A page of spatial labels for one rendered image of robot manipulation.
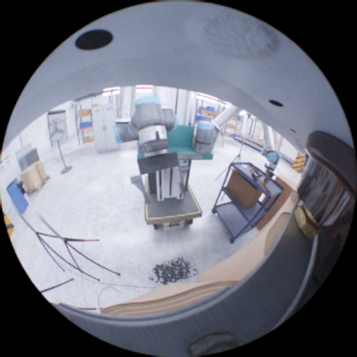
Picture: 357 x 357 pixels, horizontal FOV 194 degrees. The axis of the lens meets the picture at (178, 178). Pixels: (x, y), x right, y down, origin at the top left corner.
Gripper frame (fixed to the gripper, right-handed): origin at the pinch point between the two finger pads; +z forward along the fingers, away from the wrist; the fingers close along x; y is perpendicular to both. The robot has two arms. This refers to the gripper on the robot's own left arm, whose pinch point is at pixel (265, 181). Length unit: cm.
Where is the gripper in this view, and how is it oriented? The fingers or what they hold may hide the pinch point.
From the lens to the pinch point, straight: 127.2
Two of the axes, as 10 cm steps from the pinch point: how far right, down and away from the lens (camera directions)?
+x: 4.3, -4.7, 7.7
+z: -0.8, 8.3, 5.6
